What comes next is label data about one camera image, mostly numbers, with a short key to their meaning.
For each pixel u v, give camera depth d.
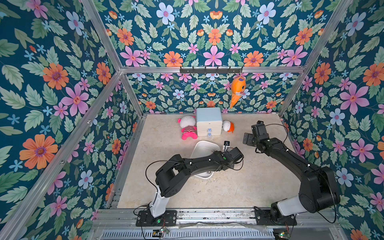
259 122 0.80
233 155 0.68
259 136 0.68
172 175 0.52
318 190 0.43
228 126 1.05
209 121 0.95
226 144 0.80
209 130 1.00
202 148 0.98
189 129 1.01
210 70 0.93
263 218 0.73
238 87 0.93
